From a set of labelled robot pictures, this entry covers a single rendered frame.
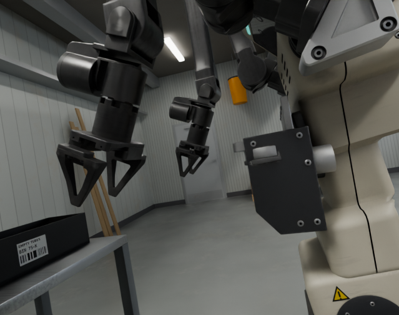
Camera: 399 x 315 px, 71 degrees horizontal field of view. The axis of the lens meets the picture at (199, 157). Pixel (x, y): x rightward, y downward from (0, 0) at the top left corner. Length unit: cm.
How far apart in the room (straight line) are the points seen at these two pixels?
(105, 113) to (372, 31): 33
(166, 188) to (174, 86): 280
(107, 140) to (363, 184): 41
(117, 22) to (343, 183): 42
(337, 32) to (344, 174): 25
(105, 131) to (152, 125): 750
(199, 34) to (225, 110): 668
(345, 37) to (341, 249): 31
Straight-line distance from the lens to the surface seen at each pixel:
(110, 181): 49
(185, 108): 83
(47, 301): 144
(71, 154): 39
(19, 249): 94
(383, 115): 53
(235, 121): 746
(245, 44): 83
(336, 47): 36
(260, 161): 45
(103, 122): 41
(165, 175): 777
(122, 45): 40
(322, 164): 47
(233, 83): 712
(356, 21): 38
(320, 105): 51
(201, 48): 85
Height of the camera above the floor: 102
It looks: 1 degrees up
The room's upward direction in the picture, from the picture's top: 10 degrees counter-clockwise
